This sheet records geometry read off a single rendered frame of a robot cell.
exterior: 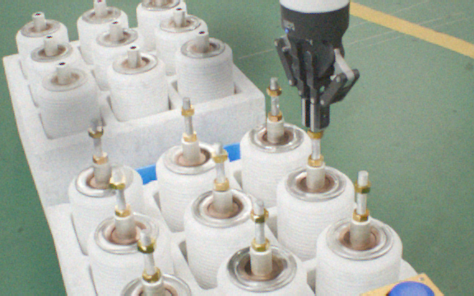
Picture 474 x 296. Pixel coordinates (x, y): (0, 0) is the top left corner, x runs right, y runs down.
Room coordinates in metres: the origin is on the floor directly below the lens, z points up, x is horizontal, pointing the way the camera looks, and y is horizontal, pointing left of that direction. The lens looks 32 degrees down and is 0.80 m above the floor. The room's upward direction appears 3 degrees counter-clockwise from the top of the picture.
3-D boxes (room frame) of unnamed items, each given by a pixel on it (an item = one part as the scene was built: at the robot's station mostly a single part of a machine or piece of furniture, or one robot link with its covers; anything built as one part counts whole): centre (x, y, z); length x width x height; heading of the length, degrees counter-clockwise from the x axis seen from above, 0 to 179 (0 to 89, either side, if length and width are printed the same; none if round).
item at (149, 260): (0.59, 0.09, 0.30); 0.01 x 0.01 x 0.08; 50
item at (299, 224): (0.78, -0.09, 0.16); 0.10 x 0.10 x 0.18
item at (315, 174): (0.78, -0.09, 0.26); 0.02 x 0.02 x 0.03
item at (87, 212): (0.81, 0.17, 0.16); 0.10 x 0.10 x 0.18
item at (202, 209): (0.74, 0.02, 0.25); 0.08 x 0.08 x 0.01
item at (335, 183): (0.78, -0.09, 0.25); 0.08 x 0.08 x 0.01
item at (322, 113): (0.76, -0.10, 0.36); 0.03 x 0.01 x 0.05; 30
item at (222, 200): (0.74, 0.02, 0.26); 0.02 x 0.02 x 0.03
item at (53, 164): (1.25, 0.20, 0.09); 0.39 x 0.39 x 0.18; 21
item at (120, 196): (0.70, 0.13, 0.30); 0.01 x 0.01 x 0.08; 26
